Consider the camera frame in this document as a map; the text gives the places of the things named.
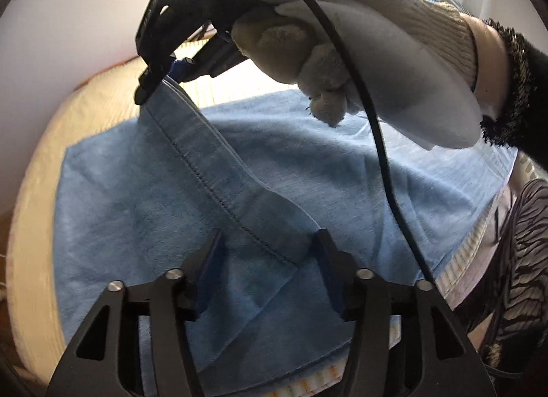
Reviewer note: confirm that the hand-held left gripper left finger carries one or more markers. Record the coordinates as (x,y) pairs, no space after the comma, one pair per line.
(209,268)

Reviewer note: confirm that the person's right forearm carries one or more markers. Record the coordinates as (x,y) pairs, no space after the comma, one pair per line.
(526,93)

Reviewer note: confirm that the person's right hand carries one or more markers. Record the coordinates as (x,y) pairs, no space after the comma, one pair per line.
(364,37)

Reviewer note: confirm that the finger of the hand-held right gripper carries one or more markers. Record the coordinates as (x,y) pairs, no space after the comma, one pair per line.
(205,61)
(150,63)

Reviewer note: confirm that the zebra striped clothing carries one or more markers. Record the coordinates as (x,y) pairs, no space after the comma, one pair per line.
(522,251)

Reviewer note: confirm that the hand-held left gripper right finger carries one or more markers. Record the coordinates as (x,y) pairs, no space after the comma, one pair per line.
(332,277)

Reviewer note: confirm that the light blue denim pants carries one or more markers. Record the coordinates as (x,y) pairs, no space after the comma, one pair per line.
(299,157)

